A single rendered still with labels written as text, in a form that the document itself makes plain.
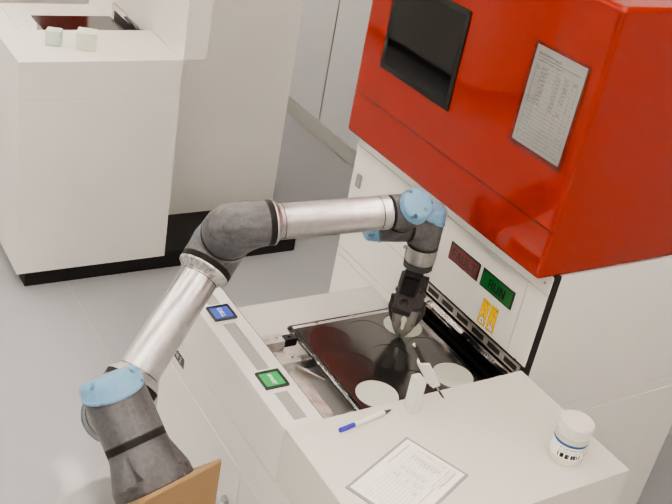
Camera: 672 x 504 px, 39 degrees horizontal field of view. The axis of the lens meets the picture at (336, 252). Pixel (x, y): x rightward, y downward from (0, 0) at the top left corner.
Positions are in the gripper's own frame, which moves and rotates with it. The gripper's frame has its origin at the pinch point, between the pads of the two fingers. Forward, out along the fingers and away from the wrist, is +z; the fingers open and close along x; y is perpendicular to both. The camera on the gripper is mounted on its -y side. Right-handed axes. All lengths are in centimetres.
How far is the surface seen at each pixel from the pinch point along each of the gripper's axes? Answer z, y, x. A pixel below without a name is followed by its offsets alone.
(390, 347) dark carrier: 1.4, -4.5, 1.4
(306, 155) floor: 92, 300, 87
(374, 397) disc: 1.3, -25.8, 1.4
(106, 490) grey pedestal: 9, -67, 46
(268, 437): 2, -48, 20
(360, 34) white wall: 19, 314, 71
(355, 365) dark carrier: 1.4, -15.7, 7.9
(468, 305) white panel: -8.9, 7.0, -14.4
